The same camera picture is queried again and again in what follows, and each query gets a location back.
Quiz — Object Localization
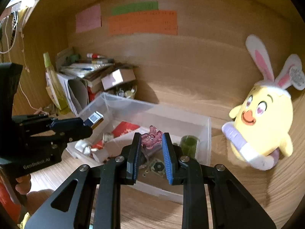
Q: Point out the white tape roll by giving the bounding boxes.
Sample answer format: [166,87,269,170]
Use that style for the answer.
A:
[75,139,92,156]

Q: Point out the gold foil sachet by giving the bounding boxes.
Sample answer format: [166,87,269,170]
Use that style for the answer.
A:
[102,133,115,144]

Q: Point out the small white cardboard box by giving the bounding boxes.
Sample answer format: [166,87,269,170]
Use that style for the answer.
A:
[101,69,136,90]

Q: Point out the clear plastic storage bin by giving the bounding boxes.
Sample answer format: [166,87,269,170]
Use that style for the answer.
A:
[67,93,211,203]

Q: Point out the orange sticky note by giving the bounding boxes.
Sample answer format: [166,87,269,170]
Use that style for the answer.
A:
[108,10,178,36]

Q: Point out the white charging cable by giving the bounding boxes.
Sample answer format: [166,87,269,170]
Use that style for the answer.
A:
[0,9,43,113]

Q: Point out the clear bowl of trinkets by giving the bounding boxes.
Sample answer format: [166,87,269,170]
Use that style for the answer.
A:
[107,84,137,99]

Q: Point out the yellow green spray bottle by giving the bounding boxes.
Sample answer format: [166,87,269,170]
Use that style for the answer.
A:
[43,52,70,114]

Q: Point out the person's left hand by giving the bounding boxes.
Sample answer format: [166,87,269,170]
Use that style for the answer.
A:
[15,174,31,195]

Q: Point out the blue white small box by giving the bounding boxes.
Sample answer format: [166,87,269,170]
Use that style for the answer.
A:
[84,111,104,130]

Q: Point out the stack of books and papers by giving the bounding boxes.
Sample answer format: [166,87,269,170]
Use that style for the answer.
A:
[55,48,114,101]

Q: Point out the dark green spray bottle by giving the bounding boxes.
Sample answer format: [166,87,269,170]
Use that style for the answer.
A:
[179,135,199,159]

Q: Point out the floral square keychain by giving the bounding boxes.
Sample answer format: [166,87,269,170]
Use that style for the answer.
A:
[143,158,165,177]

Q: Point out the red tea packet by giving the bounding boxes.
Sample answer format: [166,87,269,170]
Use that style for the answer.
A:
[91,122,140,152]

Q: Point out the red white marker pen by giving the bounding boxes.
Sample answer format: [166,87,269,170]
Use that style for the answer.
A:
[86,53,105,59]

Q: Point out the pink sticky note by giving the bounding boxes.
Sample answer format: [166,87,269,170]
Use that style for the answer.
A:
[75,4,102,33]

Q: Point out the green sticky note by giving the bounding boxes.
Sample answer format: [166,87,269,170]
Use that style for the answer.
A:
[111,1,159,15]

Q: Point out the yellow chick plush toy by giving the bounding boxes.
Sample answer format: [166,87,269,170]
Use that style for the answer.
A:
[222,34,304,171]

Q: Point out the folded white papers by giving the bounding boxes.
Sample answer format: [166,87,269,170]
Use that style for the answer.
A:
[57,73,89,116]

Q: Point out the pink character charm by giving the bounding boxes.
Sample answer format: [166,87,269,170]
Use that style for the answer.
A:
[141,125,163,149]

